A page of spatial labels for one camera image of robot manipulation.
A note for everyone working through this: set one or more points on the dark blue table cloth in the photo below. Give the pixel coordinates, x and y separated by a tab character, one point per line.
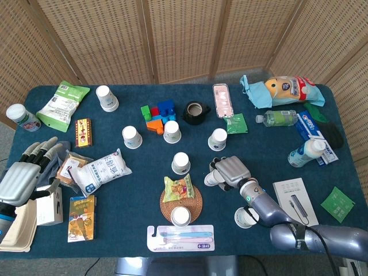
258	161

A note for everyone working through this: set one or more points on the grey towel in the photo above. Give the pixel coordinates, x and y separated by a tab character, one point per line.
50	175

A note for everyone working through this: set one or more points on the orange building block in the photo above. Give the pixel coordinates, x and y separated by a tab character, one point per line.
155	125

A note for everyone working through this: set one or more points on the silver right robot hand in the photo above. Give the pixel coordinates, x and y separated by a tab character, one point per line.
233	171

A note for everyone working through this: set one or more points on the colourful cartoon snack bag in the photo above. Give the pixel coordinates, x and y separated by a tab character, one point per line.
293	89

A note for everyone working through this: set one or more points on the brown biscuit packet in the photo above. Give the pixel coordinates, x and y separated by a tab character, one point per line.
67	169

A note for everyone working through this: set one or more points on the white can with green label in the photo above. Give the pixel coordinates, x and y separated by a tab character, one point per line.
23	118

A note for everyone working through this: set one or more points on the water bottle with green label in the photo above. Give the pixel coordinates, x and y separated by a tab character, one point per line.
279	118

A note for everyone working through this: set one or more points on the pink toothbrush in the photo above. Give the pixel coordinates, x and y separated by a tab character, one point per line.
189	239

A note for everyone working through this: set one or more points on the yellow and blue carton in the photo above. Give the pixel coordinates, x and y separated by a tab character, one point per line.
81	220

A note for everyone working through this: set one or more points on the green building block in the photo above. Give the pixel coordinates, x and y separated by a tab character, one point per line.
145	112

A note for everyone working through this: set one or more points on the blue toothbrush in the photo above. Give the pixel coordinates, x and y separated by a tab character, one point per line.
189	234

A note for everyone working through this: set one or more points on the pink packet in clear wrap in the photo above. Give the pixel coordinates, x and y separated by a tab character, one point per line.
222	100

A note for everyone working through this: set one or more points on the toothbrush blister pack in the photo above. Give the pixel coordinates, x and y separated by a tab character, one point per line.
172	247

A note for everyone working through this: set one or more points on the paper cup far left top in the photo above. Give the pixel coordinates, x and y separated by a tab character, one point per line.
106	99

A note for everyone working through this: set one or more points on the green and white snack bag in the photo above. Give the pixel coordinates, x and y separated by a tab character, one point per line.
60	105

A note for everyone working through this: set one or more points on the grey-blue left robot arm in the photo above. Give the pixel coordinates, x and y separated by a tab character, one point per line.
4	227

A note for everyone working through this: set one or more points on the white usb hub box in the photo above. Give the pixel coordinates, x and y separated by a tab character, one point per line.
287	189

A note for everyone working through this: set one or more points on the bamboo folding screen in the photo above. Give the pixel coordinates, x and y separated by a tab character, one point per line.
184	37

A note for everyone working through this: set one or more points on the red and yellow small box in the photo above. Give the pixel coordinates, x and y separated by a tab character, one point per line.
83	133

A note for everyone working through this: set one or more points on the white salt bag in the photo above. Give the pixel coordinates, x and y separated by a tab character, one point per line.
100	172

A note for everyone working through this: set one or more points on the white milk bottle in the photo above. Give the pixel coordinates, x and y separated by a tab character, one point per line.
304	153

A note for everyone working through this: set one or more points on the light blue face mask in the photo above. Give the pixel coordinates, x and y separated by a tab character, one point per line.
260	96

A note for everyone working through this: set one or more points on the beige takeaway container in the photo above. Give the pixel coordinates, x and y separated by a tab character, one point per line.
20	233

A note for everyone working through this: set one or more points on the light blue building block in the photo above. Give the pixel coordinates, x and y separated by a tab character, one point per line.
157	117

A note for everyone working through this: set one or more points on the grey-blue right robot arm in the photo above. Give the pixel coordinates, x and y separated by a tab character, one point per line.
264	207

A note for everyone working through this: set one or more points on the green chips packet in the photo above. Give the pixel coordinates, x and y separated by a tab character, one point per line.
178	189

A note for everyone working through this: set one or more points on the red building block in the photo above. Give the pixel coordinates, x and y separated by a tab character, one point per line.
154	111

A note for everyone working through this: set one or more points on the green and black sock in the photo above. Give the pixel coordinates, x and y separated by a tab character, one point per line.
330	132

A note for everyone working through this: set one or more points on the blue toothpaste box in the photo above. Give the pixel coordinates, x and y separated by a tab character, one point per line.
309	125

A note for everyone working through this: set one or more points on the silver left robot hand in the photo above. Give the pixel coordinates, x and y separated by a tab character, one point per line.
17	181

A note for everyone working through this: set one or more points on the round woven coaster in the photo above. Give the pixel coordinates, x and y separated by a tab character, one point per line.
195	207

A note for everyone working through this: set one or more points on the white paper cup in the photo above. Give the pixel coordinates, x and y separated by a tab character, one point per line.
241	220
172	132
217	140
180	217
210	179
181	163
131	137

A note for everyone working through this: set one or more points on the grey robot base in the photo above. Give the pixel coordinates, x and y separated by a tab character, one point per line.
172	267

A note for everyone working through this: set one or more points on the green sachet packet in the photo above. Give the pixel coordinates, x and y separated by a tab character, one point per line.
337	205
237	125

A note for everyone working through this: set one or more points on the small white box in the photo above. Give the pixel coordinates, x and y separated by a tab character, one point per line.
47	210

